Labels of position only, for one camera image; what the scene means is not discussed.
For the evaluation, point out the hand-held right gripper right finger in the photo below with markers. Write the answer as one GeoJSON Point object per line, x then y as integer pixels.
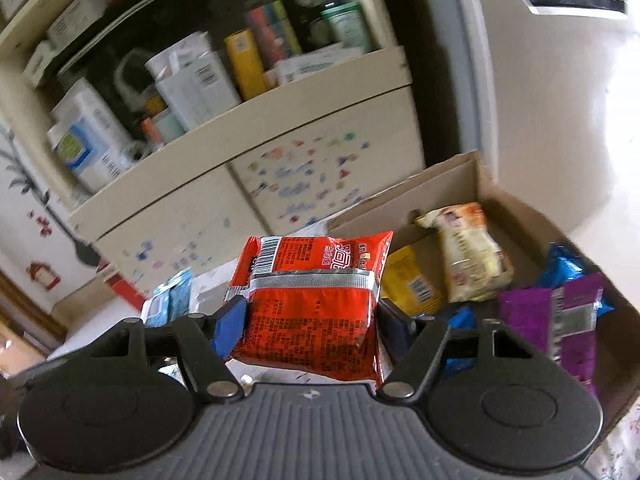
{"type": "Point", "coordinates": [395, 330]}

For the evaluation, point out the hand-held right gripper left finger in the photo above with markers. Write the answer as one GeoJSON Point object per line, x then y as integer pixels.
{"type": "Point", "coordinates": [230, 325]}

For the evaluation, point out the yellow snack packet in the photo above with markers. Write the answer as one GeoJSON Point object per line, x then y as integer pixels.
{"type": "Point", "coordinates": [410, 280]}

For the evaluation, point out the light blue snack packet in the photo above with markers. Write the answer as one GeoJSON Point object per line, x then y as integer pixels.
{"type": "Point", "coordinates": [170, 295]}

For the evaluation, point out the red snack packet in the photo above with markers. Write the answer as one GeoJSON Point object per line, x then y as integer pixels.
{"type": "Point", "coordinates": [310, 320]}

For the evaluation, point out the beige snack packet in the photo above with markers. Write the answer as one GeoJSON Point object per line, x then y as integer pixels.
{"type": "Point", "coordinates": [470, 255]}

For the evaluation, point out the purple snack packet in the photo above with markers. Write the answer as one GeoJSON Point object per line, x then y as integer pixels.
{"type": "Point", "coordinates": [530, 320]}

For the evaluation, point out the floral tablecloth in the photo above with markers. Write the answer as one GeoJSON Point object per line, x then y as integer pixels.
{"type": "Point", "coordinates": [215, 275]}

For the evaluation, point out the blue foil snack packet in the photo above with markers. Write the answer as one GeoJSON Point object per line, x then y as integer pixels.
{"type": "Point", "coordinates": [460, 317]}
{"type": "Point", "coordinates": [565, 270]}

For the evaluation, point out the red cardboard box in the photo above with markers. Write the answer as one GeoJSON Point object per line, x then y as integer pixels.
{"type": "Point", "coordinates": [122, 285]}

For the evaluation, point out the beige wooden cabinet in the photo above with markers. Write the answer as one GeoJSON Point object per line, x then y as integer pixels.
{"type": "Point", "coordinates": [200, 200]}

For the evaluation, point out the grey round roll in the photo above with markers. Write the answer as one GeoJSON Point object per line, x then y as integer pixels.
{"type": "Point", "coordinates": [131, 152]}

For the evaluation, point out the orange sachet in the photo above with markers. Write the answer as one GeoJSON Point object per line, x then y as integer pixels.
{"type": "Point", "coordinates": [151, 132]}

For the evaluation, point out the large white blue carton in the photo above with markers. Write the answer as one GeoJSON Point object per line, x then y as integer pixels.
{"type": "Point", "coordinates": [85, 140]}

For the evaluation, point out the white teal medicine box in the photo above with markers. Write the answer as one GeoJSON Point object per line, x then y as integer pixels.
{"type": "Point", "coordinates": [195, 85]}

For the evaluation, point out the yellow box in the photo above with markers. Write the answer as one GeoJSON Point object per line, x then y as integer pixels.
{"type": "Point", "coordinates": [245, 65]}

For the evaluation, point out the white refrigerator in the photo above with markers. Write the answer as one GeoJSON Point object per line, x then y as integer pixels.
{"type": "Point", "coordinates": [550, 110]}

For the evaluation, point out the flat white box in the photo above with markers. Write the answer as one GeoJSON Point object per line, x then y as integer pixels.
{"type": "Point", "coordinates": [315, 62]}

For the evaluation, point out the multicoloured striped box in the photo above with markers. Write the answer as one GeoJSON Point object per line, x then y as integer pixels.
{"type": "Point", "coordinates": [275, 35]}

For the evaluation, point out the small white carton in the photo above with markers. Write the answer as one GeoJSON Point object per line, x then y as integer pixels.
{"type": "Point", "coordinates": [39, 62]}

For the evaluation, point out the white flat carton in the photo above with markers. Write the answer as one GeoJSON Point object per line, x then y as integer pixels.
{"type": "Point", "coordinates": [80, 20]}

